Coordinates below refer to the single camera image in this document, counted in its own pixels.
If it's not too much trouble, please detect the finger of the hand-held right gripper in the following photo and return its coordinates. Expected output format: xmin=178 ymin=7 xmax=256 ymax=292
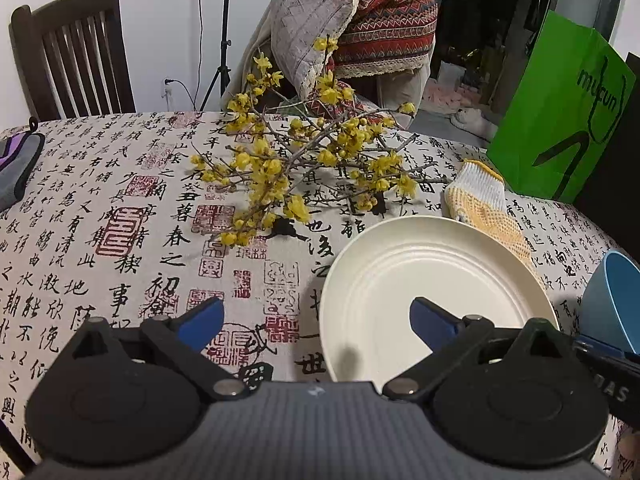
xmin=574 ymin=338 xmax=640 ymax=367

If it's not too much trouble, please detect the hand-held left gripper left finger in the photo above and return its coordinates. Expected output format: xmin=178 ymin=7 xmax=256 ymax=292
xmin=65 ymin=296 xmax=252 ymax=403

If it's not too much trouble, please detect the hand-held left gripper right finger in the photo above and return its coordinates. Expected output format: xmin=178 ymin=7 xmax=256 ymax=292
xmin=381 ymin=296 xmax=575 ymax=402

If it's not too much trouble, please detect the cream round plate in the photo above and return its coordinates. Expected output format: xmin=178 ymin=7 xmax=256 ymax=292
xmin=319 ymin=215 xmax=560 ymax=384

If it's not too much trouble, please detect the blue bowl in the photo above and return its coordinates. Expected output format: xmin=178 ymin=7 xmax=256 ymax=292
xmin=580 ymin=250 xmax=640 ymax=356

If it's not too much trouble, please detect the calligraphy print tablecloth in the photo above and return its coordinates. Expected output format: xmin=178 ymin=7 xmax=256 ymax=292
xmin=0 ymin=110 xmax=640 ymax=480

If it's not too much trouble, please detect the white yellow-dotted knit glove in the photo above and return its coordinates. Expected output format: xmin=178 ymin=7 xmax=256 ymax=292
xmin=443 ymin=159 xmax=540 ymax=278

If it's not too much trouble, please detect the yellow flower branch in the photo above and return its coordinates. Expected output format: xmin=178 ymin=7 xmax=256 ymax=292
xmin=190 ymin=35 xmax=451 ymax=248

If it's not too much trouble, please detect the black paper bag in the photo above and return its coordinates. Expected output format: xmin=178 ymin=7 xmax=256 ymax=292
xmin=570 ymin=52 xmax=640 ymax=221

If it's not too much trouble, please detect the white slipper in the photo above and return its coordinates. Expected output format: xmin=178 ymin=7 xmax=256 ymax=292
xmin=450 ymin=107 xmax=496 ymax=137

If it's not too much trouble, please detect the pink floor rug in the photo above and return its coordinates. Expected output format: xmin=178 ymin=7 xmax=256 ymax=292
xmin=421 ymin=81 xmax=483 ymax=111

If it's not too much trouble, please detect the green paper bag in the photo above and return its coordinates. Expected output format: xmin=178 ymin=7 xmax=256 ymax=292
xmin=486 ymin=9 xmax=637 ymax=205

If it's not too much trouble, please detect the beige upholstered chair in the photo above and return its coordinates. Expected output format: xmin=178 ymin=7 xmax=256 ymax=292
xmin=234 ymin=7 xmax=431 ymax=131

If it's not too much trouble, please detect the grey purple glove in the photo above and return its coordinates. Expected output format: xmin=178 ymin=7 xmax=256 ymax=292
xmin=0 ymin=116 xmax=45 ymax=213

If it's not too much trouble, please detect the studio light on black stand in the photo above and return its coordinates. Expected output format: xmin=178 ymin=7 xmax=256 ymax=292
xmin=199 ymin=0 xmax=236 ymax=111

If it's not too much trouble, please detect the dark wooden chair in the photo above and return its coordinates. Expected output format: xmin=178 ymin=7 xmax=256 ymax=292
xmin=10 ymin=0 xmax=137 ymax=121

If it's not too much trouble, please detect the black power cable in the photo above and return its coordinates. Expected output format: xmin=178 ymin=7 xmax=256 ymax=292
xmin=162 ymin=0 xmax=207 ymax=111

